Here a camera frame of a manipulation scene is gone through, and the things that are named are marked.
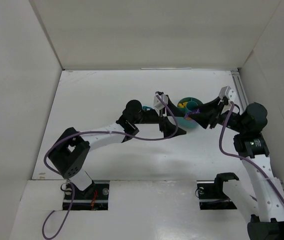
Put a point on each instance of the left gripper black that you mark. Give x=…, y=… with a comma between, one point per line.
x=162, y=120

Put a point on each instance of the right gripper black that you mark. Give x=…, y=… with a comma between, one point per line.
x=215, y=116

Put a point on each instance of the purple lego figure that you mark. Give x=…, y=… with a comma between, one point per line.
x=187, y=115

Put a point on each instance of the yellow lego brick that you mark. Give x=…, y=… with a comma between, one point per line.
x=182, y=104

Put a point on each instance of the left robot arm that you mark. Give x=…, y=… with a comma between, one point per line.
x=70, y=151

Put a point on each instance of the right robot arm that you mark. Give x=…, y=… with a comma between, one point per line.
x=241, y=138

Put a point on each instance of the teal round divided container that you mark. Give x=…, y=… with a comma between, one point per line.
x=192, y=103

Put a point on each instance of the teal lego block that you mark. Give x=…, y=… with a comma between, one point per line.
x=146, y=108

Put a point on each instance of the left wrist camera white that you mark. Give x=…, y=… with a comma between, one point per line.
x=160, y=101

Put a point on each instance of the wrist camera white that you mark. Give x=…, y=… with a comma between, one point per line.
x=227, y=93
x=160, y=101

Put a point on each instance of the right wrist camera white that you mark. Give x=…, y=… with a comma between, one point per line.
x=227, y=93

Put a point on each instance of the aluminium rail right edge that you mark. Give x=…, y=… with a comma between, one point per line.
x=239, y=88

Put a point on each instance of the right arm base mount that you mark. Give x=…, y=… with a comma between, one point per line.
x=210, y=193

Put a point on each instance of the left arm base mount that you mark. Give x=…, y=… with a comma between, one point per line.
x=95, y=200

